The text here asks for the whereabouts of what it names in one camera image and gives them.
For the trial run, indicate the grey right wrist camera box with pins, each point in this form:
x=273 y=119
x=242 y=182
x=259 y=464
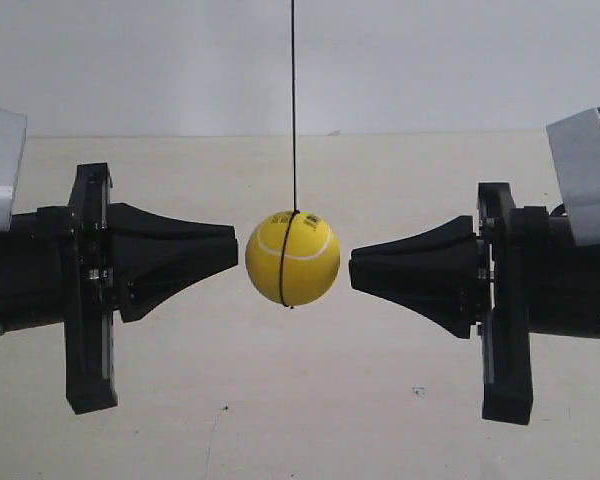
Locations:
x=575 y=149

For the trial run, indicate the yellow tennis ball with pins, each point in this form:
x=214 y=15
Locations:
x=293 y=258

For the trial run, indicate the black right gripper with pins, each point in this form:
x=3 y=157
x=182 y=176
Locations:
x=543 y=283

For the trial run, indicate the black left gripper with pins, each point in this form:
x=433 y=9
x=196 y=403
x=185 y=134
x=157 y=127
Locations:
x=55 y=267

